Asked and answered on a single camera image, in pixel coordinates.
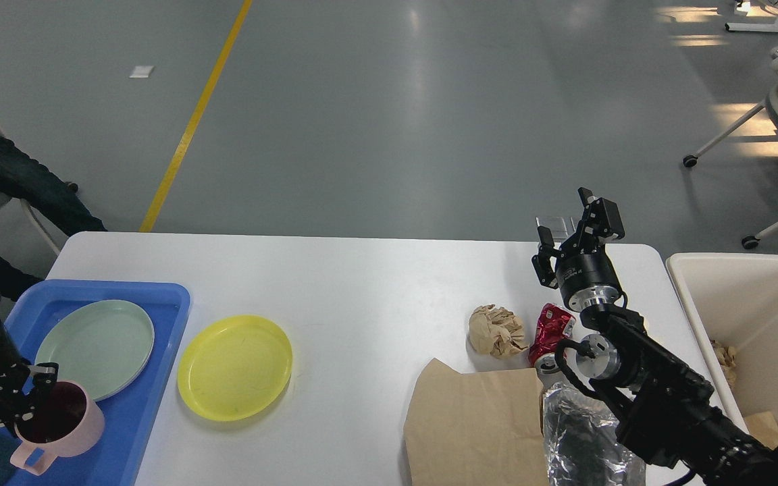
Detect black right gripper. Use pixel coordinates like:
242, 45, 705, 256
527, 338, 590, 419
531, 187, 626, 312

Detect pink mug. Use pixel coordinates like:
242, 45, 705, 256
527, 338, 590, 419
10, 379, 105, 476

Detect yellow plastic plate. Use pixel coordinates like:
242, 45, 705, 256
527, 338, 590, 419
177, 315, 293, 422

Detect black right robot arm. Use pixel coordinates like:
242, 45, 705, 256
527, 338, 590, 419
531, 187, 778, 485

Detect pale green plate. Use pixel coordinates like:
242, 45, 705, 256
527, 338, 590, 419
34, 300, 155, 401

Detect crushed red can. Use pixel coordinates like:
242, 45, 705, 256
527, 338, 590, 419
527, 302, 575, 367

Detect blue plastic tray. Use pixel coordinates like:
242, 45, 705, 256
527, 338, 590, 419
3, 279, 190, 485

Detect crumpled brown paper ball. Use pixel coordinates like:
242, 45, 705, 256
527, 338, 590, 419
467, 304, 530, 360

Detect paper scraps in bin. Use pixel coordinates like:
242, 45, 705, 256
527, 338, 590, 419
710, 340, 737, 391

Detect white plastic bin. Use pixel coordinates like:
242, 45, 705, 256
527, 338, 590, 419
666, 252, 778, 429

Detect crumpled silver foil bag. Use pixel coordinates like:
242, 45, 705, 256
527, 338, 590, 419
542, 382, 646, 485

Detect brown paper bag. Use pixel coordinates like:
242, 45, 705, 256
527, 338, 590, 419
403, 359, 548, 485

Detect seated person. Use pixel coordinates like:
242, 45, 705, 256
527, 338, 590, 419
0, 30, 107, 301

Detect white desk base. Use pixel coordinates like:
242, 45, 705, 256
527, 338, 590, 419
723, 1, 778, 34

